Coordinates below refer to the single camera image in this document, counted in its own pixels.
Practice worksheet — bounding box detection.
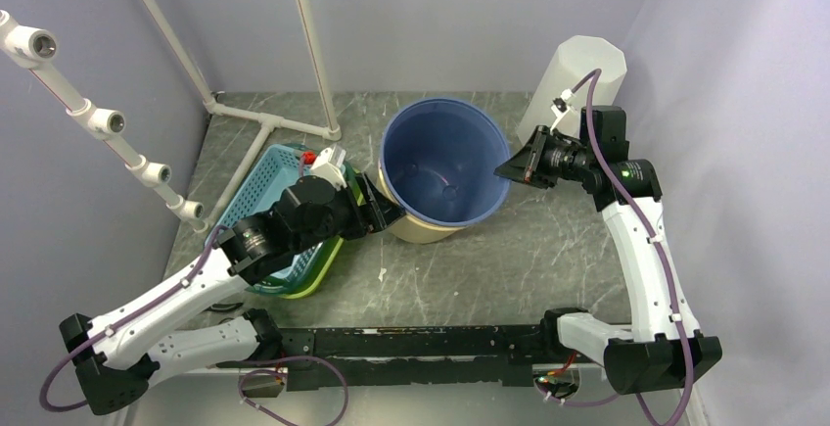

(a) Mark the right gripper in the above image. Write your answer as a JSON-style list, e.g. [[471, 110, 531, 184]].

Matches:
[[493, 125, 593, 190]]

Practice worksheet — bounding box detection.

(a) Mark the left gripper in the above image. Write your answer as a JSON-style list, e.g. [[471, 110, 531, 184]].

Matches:
[[295, 170, 405, 254]]

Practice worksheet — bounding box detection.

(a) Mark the cream cartoon bucket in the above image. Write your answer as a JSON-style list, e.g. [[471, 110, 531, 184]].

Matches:
[[377, 165, 465, 245]]

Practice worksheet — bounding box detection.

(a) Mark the blue bucket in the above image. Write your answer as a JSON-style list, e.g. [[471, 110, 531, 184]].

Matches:
[[379, 98, 511, 227]]

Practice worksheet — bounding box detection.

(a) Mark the white octagonal bin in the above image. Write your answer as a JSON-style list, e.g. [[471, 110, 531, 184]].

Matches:
[[516, 34, 628, 149]]

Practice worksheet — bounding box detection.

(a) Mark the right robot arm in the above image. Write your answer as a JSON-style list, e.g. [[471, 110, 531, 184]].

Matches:
[[495, 106, 723, 395]]

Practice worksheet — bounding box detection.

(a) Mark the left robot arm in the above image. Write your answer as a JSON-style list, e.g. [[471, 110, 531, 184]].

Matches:
[[59, 174, 405, 415]]

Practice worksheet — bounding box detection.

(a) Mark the dark green basket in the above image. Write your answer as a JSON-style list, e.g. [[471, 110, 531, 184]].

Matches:
[[223, 144, 343, 299]]

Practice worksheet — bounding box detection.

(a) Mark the lime green basket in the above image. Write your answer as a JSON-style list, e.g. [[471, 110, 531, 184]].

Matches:
[[282, 166, 364, 300]]

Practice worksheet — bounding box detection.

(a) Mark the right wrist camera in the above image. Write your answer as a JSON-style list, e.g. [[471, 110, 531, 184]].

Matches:
[[550, 89, 577, 130]]

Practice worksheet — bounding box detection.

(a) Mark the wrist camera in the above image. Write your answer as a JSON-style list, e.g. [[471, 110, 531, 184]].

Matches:
[[298, 144, 346, 190], [550, 89, 577, 130]]

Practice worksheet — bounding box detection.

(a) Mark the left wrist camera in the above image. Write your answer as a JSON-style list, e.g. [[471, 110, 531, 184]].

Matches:
[[298, 144, 346, 190]]

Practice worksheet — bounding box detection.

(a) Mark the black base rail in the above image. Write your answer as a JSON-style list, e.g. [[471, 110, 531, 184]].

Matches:
[[213, 306, 601, 392]]

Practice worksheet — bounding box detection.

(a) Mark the white PVC pipe frame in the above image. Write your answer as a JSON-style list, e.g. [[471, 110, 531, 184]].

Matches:
[[1, 0, 342, 232]]

